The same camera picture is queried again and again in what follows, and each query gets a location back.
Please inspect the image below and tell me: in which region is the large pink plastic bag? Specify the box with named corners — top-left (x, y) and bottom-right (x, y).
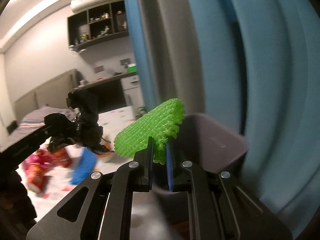
top-left (22, 148), bottom-right (54, 171)

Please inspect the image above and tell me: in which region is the green foam fruit net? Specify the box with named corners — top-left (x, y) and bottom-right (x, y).
top-left (114, 98), bottom-right (185, 165)

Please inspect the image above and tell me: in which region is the blue foam fruit net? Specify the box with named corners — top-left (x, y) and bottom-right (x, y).
top-left (70, 148), bottom-right (97, 185)

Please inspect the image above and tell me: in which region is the black plastic bag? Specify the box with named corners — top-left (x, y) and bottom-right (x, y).
top-left (44, 89), bottom-right (110, 155)

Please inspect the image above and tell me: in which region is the purple plastic trash bin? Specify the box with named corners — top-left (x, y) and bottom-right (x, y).
top-left (131, 113), bottom-right (247, 239)

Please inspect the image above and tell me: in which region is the red paper cup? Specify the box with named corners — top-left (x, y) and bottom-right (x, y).
top-left (52, 147), bottom-right (72, 168)
top-left (26, 163), bottom-right (47, 193)

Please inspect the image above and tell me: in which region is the grey striped bed duvet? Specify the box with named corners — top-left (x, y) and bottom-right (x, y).
top-left (1, 105), bottom-right (76, 152)

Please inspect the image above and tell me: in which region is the white orange paper cup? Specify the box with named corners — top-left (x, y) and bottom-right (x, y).
top-left (98, 137), bottom-right (116, 163)

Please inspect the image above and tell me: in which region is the patterned white table cloth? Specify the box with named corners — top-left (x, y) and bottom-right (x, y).
top-left (27, 106), bottom-right (135, 221)

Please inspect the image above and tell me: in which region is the white drawer cabinet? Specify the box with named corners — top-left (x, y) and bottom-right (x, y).
top-left (121, 75), bottom-right (145, 111)

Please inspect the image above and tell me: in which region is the dark wooden desk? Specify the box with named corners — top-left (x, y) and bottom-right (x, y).
top-left (74, 72), bottom-right (137, 113)

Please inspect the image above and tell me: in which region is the grey upholstered headboard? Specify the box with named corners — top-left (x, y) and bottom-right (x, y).
top-left (14, 69), bottom-right (77, 122)

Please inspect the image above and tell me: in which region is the green box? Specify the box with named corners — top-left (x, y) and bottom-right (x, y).
top-left (127, 63), bottom-right (137, 73)

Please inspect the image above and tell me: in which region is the blue curtain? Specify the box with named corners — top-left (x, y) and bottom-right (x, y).
top-left (125, 0), bottom-right (319, 239)

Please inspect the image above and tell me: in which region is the dark wall shelf unit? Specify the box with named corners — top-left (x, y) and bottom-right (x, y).
top-left (67, 0), bottom-right (129, 53)

